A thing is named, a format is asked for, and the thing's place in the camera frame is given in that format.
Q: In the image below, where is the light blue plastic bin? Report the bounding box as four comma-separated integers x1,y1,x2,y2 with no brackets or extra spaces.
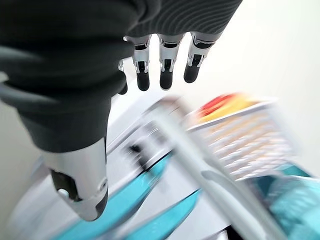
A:
252,164,320,240

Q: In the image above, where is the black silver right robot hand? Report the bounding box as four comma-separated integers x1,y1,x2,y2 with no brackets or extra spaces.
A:
0,0,243,222

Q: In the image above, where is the black key bunch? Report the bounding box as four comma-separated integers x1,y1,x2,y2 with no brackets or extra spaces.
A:
122,142,151,166

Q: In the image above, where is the white medical cart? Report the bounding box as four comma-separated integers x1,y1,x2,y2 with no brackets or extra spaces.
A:
7,92,288,240

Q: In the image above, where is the blue front cart drawer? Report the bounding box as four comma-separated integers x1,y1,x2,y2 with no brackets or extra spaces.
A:
117,187,203,240
54,152,176,240

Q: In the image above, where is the white lattice basket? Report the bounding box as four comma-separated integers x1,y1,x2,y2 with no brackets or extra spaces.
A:
184,98,298,181

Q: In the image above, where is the yellow sharps container red lid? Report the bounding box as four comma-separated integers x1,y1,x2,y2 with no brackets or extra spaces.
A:
197,92,253,123

